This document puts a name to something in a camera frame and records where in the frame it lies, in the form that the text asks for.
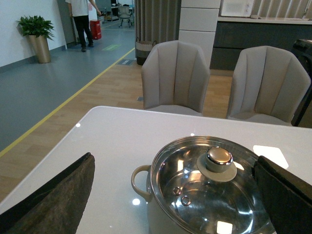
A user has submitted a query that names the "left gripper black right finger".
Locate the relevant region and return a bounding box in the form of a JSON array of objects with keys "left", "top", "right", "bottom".
[{"left": 252, "top": 156, "right": 312, "bottom": 234}]

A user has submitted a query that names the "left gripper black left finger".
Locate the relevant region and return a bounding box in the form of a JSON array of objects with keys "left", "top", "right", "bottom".
[{"left": 0, "top": 153, "right": 95, "bottom": 234}]

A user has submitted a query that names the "glass pot lid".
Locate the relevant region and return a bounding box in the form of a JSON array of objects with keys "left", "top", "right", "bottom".
[{"left": 150, "top": 136, "right": 276, "bottom": 234}]

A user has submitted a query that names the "beige electric cooking pot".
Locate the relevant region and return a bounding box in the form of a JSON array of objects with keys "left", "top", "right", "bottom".
[{"left": 131, "top": 136, "right": 277, "bottom": 234}]

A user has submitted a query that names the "right beige upholstered chair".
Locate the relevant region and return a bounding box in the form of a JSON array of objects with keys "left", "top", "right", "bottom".
[{"left": 226, "top": 46, "right": 298, "bottom": 126}]

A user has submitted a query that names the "beige upholstered chair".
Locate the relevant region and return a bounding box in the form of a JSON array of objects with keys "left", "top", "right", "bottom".
[
  {"left": 226, "top": 46, "right": 298, "bottom": 126},
  {"left": 141, "top": 40, "right": 210, "bottom": 116}
]

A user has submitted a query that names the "black washing machine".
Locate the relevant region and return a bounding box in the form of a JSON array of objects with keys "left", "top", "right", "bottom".
[{"left": 292, "top": 39, "right": 312, "bottom": 126}]

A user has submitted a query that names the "left beige upholstered chair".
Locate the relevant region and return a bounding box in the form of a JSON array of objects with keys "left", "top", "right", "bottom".
[{"left": 141, "top": 40, "right": 210, "bottom": 116}]

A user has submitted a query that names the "dark kitchen counter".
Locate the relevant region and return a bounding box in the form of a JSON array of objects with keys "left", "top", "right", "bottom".
[{"left": 210, "top": 19, "right": 312, "bottom": 71}]

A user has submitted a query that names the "green potted plant gold planter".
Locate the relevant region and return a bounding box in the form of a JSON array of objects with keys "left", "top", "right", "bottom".
[{"left": 17, "top": 16, "right": 54, "bottom": 63}]

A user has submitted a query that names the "red box on floor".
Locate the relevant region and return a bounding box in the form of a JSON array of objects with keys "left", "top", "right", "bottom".
[{"left": 90, "top": 19, "right": 101, "bottom": 39}]

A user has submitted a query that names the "person in white shirt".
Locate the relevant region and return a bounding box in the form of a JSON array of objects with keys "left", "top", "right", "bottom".
[{"left": 65, "top": 0, "right": 101, "bottom": 52}]

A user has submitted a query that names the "white microwave oven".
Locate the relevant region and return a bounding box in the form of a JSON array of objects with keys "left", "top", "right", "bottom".
[{"left": 220, "top": 0, "right": 254, "bottom": 17}]

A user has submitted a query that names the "white tall cabinet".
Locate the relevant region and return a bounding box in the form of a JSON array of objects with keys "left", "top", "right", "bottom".
[{"left": 178, "top": 0, "right": 220, "bottom": 65}]

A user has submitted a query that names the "grey office chair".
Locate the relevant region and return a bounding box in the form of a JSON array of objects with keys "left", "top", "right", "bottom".
[{"left": 119, "top": 6, "right": 132, "bottom": 27}]

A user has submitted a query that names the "woven basket with handles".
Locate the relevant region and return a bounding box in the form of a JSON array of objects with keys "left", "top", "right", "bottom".
[{"left": 135, "top": 37, "right": 157, "bottom": 65}]

